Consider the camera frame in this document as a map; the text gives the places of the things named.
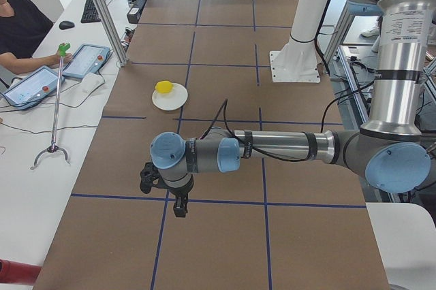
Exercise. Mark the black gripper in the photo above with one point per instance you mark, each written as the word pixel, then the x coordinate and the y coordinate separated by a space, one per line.
pixel 178 192

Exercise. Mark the yellow lemon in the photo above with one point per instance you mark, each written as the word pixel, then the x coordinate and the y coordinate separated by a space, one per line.
pixel 164 86

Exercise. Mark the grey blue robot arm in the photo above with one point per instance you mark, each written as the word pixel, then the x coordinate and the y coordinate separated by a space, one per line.
pixel 386 150

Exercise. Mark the white plate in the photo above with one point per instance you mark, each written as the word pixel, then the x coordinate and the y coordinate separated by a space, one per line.
pixel 173 100

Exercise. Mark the person's hand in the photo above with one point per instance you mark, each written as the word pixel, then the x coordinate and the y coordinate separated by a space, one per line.
pixel 66 58

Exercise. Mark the white cloth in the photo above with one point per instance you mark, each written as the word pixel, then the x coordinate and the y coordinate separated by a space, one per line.
pixel 91 82

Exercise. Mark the far blue teach pendant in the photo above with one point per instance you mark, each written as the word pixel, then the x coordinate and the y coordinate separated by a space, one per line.
pixel 88 59

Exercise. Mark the blue teach pendant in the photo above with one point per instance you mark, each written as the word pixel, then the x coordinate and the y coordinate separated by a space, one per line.
pixel 32 89
pixel 88 59

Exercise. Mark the red object at corner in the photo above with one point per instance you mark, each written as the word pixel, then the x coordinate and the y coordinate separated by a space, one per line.
pixel 17 273

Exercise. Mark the near blue teach pendant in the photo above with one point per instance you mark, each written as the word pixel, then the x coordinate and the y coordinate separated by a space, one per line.
pixel 32 89

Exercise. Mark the black power strip box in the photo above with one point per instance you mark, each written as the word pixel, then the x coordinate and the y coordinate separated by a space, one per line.
pixel 135 12

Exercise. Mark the black keyboard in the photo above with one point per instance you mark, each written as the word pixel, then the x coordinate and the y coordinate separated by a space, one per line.
pixel 90 13

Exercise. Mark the black computer mouse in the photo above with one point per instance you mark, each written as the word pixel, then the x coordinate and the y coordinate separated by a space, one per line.
pixel 65 24

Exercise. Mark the white chair at right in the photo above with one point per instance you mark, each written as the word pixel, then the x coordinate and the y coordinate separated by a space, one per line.
pixel 405 235

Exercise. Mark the person in black shirt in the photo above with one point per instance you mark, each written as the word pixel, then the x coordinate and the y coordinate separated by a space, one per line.
pixel 23 28

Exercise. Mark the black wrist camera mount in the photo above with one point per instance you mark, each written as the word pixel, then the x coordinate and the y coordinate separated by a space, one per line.
pixel 149 178

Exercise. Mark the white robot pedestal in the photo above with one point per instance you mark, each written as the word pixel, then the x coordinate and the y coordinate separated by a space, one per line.
pixel 297 60

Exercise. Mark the green handled reacher grabber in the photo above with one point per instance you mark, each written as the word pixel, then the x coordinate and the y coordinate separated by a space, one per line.
pixel 62 50

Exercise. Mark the aluminium frame post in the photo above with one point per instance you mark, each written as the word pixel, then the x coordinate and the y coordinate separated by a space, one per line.
pixel 111 32

